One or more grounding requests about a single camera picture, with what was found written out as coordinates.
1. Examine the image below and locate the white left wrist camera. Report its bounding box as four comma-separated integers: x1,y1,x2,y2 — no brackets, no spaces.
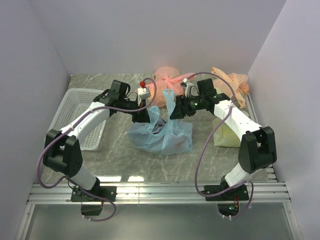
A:
137,87,151,100

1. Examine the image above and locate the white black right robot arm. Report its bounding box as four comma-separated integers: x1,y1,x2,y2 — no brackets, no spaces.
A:
170,78,277,200

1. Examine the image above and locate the pink tied plastic bag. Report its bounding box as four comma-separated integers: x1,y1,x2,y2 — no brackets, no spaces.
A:
151,66,193,108

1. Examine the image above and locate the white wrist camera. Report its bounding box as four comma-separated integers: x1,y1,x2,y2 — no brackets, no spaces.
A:
137,87,151,100
180,78,194,97

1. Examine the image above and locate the green yellow tied plastic bag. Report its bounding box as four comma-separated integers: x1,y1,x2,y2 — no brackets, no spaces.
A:
212,123,241,148

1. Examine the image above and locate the aluminium front rail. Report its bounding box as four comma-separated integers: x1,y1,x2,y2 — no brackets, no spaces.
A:
27,182,291,205

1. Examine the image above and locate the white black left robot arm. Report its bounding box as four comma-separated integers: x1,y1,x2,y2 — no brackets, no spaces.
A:
38,80,156,201

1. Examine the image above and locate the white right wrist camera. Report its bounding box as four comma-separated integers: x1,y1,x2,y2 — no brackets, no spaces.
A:
180,78,194,97

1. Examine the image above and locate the orange tied plastic bag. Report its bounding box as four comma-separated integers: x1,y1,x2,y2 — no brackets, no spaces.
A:
211,67,250,109

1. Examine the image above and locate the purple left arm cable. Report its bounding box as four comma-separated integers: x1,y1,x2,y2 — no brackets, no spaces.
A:
36,77,158,222

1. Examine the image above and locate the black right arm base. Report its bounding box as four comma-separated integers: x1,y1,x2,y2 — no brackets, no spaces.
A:
201,180,252,219

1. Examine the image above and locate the blue printed plastic bag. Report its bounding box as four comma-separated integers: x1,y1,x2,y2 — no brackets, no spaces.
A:
127,88,194,156

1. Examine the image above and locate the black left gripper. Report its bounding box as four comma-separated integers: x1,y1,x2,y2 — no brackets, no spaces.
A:
119,95,154,124

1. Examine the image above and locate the white plastic perforated basket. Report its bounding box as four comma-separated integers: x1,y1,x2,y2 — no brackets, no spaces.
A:
44,87,111,151

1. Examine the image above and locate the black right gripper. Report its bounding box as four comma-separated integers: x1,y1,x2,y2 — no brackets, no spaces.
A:
169,94,205,120

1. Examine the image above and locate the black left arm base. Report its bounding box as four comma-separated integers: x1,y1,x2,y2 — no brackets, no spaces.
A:
70,186,117,222

